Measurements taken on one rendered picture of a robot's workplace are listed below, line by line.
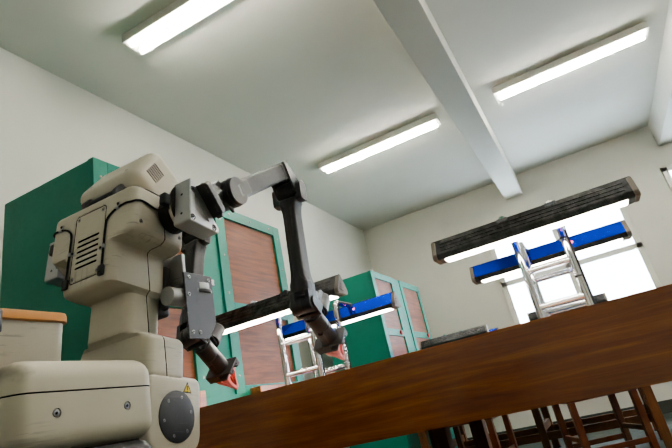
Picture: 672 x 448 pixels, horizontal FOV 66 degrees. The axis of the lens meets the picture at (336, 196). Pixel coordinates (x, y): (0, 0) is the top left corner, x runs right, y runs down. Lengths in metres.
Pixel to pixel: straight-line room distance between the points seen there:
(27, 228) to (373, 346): 3.05
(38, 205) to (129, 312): 1.29
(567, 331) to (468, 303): 5.54
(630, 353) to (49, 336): 1.16
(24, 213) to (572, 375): 2.12
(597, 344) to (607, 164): 5.75
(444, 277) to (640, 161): 2.69
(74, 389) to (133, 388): 0.11
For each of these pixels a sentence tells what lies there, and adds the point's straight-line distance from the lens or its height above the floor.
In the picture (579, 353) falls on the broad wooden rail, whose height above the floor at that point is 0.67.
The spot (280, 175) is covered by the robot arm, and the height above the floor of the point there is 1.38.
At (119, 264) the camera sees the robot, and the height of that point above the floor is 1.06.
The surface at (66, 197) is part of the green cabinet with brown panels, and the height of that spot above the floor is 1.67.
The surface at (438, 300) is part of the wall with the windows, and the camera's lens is 6.93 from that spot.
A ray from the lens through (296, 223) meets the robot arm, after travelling 1.63.
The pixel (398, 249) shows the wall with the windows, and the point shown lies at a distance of 7.19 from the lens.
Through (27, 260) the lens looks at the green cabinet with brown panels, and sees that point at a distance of 2.43.
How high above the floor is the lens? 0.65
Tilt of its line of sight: 23 degrees up
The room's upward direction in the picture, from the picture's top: 13 degrees counter-clockwise
